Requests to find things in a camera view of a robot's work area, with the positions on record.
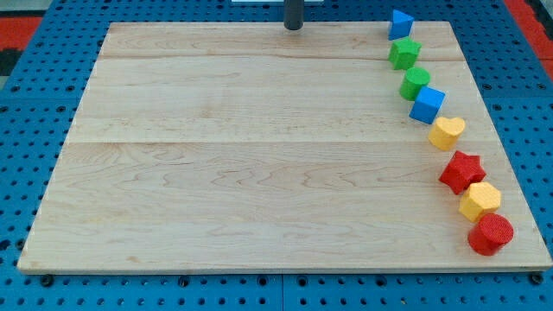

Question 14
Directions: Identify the green star block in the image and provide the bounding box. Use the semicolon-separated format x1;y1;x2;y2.
388;37;423;70

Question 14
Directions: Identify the red star block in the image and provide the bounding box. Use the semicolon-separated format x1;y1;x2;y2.
438;150;486;194

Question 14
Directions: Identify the wooden board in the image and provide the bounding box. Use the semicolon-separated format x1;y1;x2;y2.
17;22;552;275

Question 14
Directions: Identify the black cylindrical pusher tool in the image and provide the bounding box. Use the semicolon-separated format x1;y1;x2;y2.
283;0;304;31

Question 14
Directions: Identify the green cylinder block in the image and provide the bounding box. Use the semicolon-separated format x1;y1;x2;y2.
399;67;431;101

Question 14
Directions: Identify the blue cube block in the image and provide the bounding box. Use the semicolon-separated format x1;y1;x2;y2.
409;86;446;124

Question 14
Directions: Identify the yellow heart block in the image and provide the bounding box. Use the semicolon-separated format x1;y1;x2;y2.
428;117;466;151

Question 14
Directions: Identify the blue triangle block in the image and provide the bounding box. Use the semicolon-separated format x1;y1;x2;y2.
388;10;415;41

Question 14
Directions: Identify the yellow hexagon block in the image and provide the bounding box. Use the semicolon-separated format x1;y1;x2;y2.
458;181;502;223

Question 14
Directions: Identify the red cylinder block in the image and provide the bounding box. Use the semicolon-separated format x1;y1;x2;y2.
467;213;514;256

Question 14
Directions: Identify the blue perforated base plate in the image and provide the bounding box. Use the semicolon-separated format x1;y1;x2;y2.
1;1;552;310

